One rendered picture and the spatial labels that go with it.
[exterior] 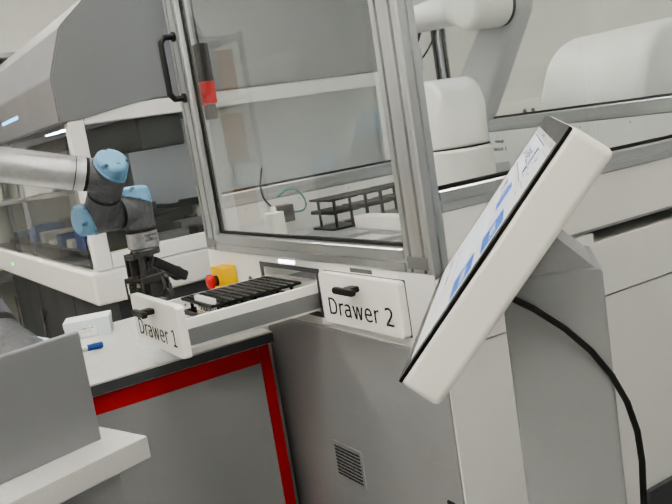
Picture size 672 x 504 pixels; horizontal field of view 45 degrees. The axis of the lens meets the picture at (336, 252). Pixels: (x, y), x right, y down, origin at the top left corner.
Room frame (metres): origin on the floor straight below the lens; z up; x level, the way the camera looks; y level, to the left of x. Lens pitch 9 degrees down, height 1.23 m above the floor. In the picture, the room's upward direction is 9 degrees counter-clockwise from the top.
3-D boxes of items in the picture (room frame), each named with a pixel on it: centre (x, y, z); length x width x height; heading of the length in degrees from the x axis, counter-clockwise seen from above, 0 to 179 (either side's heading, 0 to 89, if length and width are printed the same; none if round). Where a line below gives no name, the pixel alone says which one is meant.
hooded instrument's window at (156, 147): (3.52, 0.71, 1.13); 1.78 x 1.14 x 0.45; 31
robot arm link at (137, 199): (1.94, 0.46, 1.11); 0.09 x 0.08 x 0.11; 131
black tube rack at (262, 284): (1.81, 0.23, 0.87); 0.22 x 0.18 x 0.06; 121
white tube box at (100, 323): (2.25, 0.72, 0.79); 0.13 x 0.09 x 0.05; 101
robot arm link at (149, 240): (1.94, 0.45, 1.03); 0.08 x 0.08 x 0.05
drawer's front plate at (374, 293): (1.61, -0.04, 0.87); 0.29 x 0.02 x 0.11; 31
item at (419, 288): (2.09, -0.31, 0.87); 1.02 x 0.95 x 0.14; 31
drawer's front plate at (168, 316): (1.71, 0.40, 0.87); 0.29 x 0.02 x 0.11; 31
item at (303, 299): (1.82, 0.22, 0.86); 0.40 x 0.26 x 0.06; 121
